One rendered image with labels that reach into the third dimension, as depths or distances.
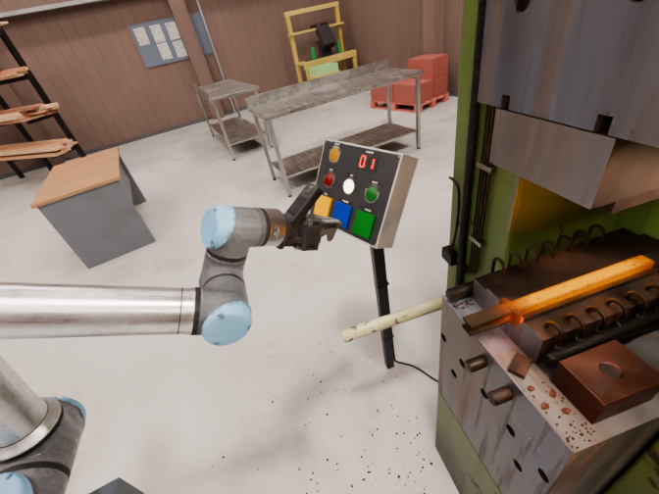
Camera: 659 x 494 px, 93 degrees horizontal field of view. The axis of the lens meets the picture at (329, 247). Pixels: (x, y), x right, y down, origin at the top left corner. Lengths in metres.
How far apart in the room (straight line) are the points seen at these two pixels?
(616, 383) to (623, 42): 0.50
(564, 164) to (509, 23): 0.22
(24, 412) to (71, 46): 8.28
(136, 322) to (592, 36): 0.73
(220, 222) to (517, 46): 0.56
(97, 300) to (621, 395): 0.84
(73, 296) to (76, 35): 8.43
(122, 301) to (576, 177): 0.70
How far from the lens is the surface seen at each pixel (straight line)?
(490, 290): 0.78
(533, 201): 0.89
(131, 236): 3.67
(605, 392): 0.70
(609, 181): 0.53
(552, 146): 0.56
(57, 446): 1.13
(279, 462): 1.70
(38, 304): 0.64
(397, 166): 0.91
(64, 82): 9.04
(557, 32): 0.54
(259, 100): 3.96
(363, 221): 0.96
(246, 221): 0.68
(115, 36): 8.87
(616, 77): 0.49
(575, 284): 0.82
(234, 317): 0.61
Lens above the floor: 1.53
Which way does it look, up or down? 36 degrees down
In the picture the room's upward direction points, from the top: 13 degrees counter-clockwise
